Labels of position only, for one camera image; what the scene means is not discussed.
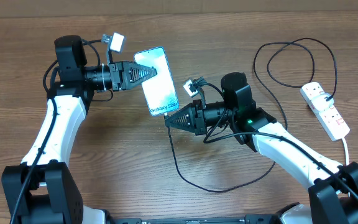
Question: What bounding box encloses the Samsung Galaxy smartphone blue screen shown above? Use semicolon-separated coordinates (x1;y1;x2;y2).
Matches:
134;47;179;116

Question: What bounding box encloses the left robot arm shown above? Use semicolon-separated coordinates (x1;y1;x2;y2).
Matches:
1;33;157;223

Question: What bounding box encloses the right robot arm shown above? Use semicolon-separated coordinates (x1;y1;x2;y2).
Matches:
164;72;358;223

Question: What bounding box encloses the white charger plug adapter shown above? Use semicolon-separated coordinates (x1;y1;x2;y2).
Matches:
311;93;334;113

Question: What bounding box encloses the white power strip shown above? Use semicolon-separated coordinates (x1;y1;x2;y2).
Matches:
300;82;350;141

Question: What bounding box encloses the white power strip cord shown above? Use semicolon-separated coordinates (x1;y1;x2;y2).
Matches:
341;138;351;167

